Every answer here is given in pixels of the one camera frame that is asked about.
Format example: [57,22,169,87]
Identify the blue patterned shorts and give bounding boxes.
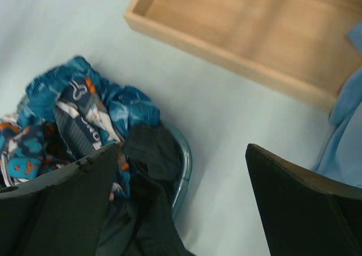
[1,56,160,187]

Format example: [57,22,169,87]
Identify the wooden clothes rack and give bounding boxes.
[124,0,361,111]

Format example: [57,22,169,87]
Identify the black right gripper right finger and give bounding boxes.
[245,144,361,255]

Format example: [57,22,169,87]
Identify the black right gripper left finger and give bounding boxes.
[1,144,118,255]

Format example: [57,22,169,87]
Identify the light blue shorts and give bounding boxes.
[313,24,362,189]

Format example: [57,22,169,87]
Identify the dark navy shorts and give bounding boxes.
[96,123,192,255]

